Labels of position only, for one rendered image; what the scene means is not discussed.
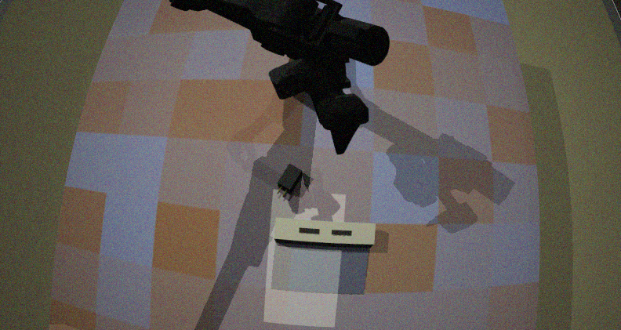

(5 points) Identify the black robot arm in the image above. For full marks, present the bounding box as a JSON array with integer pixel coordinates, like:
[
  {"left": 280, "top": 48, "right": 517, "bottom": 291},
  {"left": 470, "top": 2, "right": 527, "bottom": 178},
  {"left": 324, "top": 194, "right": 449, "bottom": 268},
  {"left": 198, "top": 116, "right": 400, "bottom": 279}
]
[{"left": 169, "top": 0, "right": 390, "bottom": 100}]

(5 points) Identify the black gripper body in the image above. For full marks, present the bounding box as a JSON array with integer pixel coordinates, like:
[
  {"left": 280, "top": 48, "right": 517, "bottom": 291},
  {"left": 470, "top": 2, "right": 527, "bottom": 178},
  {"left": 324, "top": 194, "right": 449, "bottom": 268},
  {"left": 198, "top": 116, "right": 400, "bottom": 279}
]
[{"left": 303, "top": 50, "right": 369, "bottom": 130}]

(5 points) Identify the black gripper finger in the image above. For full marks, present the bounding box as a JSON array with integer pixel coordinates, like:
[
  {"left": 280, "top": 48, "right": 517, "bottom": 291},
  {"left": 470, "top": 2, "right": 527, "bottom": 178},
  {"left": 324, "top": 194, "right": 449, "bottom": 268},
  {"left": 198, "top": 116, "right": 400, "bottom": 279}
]
[
  {"left": 330, "top": 125, "right": 360, "bottom": 154},
  {"left": 304, "top": 86, "right": 327, "bottom": 118}
]

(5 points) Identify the black two-prong plug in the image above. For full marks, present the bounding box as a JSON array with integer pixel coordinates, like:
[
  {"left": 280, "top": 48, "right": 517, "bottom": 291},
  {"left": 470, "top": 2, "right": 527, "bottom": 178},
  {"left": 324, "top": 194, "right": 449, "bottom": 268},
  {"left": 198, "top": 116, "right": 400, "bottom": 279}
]
[{"left": 277, "top": 164, "right": 302, "bottom": 197}]

